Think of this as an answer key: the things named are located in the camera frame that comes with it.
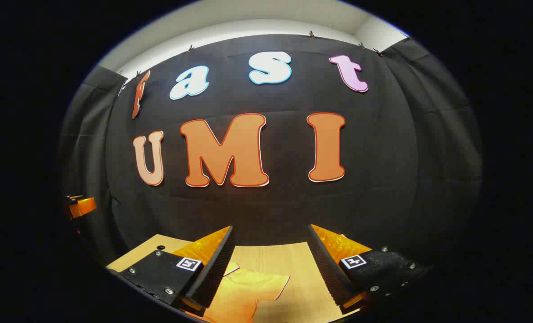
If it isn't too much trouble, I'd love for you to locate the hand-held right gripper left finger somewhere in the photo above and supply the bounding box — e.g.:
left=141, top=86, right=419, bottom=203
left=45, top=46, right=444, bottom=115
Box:
left=107, top=226, right=238, bottom=317

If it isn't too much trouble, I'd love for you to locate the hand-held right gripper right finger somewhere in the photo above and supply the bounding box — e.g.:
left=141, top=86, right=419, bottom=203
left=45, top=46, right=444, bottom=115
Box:
left=308, top=223, right=433, bottom=314

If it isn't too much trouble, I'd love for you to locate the orange T-shirt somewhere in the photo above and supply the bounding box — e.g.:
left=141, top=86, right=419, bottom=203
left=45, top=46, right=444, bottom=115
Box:
left=194, top=262, right=290, bottom=323

